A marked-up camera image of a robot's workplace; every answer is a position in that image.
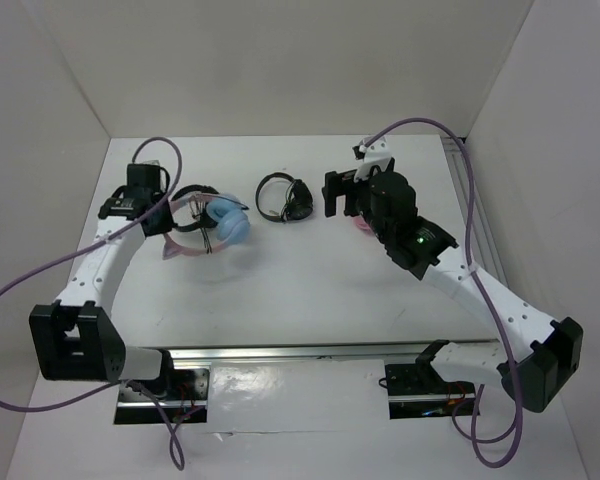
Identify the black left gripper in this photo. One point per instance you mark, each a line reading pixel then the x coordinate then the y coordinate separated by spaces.
pixel 164 225

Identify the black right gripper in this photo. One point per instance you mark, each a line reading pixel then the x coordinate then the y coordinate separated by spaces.
pixel 337 184

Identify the blue pink cat-ear headphones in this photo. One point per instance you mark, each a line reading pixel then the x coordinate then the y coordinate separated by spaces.
pixel 229 214

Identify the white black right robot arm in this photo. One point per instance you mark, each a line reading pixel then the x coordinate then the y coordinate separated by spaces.
pixel 534 354

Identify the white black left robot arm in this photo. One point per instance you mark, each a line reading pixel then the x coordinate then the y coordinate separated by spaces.
pixel 75 337

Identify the black headphones far left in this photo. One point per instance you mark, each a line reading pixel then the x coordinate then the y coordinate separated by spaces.
pixel 201 220

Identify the black headphones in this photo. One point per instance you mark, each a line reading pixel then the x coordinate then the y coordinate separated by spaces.
pixel 201 220
pixel 299 203

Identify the black headphones middle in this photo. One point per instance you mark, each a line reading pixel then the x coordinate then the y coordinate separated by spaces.
pixel 299 203

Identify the pink gaming headset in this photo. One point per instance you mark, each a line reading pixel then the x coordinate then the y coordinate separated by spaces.
pixel 362 225

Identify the white front cover panel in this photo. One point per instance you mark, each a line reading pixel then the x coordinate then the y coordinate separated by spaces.
pixel 297 397

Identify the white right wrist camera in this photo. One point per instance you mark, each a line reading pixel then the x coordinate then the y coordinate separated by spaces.
pixel 373 156

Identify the aluminium rail right side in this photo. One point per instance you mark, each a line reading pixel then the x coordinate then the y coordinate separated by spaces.
pixel 483 245

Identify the aluminium rail front edge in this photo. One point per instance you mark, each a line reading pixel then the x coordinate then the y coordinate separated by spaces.
pixel 391 351

